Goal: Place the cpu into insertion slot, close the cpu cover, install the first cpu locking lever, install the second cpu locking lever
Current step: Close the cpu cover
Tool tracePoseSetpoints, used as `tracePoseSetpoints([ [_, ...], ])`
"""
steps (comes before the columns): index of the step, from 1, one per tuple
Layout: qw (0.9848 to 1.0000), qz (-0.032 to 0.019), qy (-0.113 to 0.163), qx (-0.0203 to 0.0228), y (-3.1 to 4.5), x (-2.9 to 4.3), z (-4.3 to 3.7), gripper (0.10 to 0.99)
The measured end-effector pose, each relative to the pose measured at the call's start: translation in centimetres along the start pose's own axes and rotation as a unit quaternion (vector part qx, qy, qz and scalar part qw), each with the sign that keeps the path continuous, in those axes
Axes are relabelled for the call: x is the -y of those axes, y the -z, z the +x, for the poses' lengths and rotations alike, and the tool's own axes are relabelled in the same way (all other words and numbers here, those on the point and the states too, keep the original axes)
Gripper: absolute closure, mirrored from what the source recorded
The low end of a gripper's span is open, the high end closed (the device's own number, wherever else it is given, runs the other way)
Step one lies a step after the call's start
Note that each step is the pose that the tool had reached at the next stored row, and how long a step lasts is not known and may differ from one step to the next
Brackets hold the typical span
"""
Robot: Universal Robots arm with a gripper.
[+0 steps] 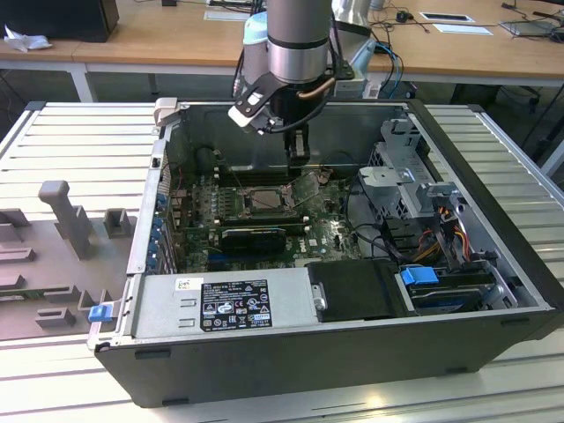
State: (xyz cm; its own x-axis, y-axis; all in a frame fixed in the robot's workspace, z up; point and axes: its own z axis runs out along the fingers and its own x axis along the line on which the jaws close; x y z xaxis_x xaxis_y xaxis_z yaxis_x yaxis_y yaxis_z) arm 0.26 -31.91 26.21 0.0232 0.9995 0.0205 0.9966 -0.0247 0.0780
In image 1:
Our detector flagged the metal socket cover frame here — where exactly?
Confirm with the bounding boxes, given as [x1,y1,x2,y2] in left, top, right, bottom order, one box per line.
[286,171,322,208]

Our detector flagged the silver square CPU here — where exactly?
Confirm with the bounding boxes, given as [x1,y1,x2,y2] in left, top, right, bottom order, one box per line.
[245,189,284,212]

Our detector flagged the CPU socket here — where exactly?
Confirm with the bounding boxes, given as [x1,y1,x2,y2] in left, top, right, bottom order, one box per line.
[236,183,295,218]

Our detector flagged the green motherboard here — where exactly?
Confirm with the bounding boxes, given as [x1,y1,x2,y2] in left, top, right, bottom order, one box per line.
[169,167,369,273]

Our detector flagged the wooden desk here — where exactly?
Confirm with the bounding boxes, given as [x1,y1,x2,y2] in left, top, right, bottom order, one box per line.
[0,0,564,89]

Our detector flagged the silver metal drive cage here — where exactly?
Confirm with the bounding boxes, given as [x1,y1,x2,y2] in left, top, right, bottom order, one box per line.
[355,117,471,270]

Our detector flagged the black graphics card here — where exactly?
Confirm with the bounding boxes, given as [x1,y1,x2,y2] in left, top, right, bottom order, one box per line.
[219,226,286,256]

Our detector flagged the white paper sheet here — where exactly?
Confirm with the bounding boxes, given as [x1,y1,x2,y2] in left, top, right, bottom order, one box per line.
[433,22,495,37]

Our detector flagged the black plastic shroud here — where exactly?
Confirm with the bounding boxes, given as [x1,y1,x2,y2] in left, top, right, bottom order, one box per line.
[305,258,403,322]

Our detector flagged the hard disk blue carrier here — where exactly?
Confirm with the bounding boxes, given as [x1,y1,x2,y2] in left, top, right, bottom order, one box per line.
[398,263,497,317]

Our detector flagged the silver power supply unit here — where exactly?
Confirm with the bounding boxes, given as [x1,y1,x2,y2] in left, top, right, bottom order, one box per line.
[126,269,319,343]

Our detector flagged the grey tablet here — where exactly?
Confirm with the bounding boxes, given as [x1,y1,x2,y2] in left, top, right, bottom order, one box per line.
[499,19,557,39]

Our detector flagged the black and silver PC case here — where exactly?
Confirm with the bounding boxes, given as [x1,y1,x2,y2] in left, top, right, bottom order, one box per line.
[86,97,564,409]

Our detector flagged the crumpled white paper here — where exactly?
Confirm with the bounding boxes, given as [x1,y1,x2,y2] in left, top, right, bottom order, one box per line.
[3,24,53,53]

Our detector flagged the blue case latch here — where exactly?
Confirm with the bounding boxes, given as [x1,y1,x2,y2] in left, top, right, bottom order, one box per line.
[87,304,110,325]

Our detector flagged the grey parts rack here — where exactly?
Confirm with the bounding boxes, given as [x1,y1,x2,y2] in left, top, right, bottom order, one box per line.
[0,179,138,341]

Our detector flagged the green RAM stick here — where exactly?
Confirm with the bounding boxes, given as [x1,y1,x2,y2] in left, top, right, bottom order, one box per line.
[0,288,74,305]

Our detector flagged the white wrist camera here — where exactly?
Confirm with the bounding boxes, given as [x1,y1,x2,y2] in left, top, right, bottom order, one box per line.
[227,72,283,130]

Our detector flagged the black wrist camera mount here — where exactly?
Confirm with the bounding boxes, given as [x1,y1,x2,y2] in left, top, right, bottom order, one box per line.
[325,56,354,83]

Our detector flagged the metal wire locking lever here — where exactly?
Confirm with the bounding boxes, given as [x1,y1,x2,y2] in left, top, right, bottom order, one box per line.
[230,167,255,209]

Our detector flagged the grey desk cable hatch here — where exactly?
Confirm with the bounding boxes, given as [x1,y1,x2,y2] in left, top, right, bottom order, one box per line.
[418,11,476,23]
[203,9,249,22]

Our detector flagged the blue cable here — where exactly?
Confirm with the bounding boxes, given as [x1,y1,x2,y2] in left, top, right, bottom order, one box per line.
[374,41,409,99]

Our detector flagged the light grey case handle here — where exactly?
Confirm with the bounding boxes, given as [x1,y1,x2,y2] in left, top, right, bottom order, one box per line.
[153,97,180,129]

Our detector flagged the thin red wire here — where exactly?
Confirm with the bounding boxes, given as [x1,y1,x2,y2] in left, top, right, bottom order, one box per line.
[170,165,189,197]

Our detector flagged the yellow red orange wire bundle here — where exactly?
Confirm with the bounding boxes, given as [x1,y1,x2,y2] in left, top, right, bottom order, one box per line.
[418,206,469,262]

